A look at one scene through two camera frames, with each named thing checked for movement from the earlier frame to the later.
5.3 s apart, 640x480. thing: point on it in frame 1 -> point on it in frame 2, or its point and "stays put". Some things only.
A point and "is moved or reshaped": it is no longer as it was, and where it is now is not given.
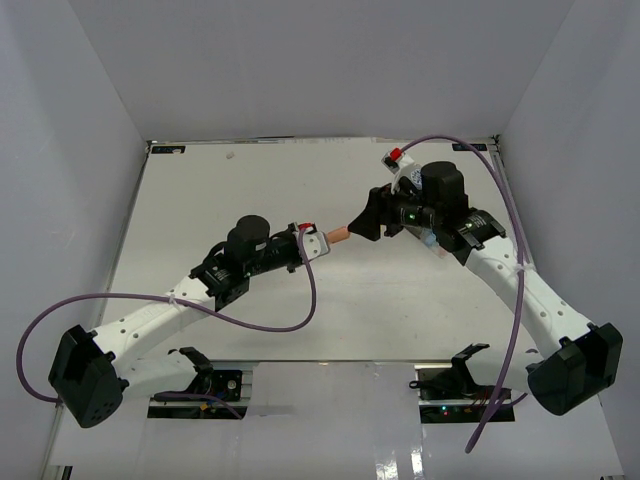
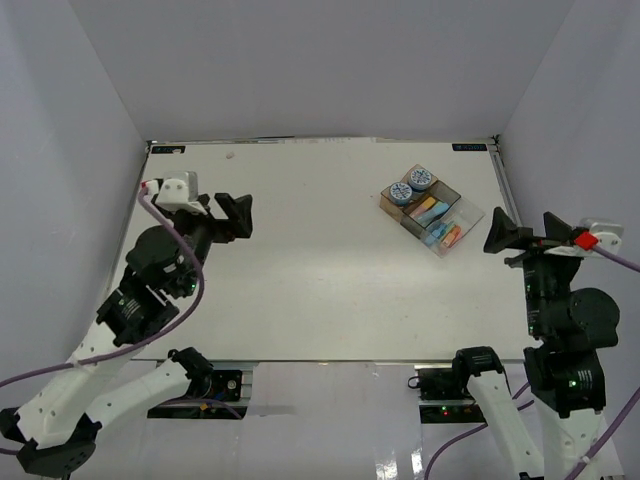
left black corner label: [167, 149] stays put
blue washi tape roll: [416, 178] stays put
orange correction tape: [338, 235] is moved or reshaped
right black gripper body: [401, 210] -> [544, 273]
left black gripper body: [279, 254] -> [206, 229]
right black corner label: [463, 147] stays put
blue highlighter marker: [430, 239] is moved or reshaped
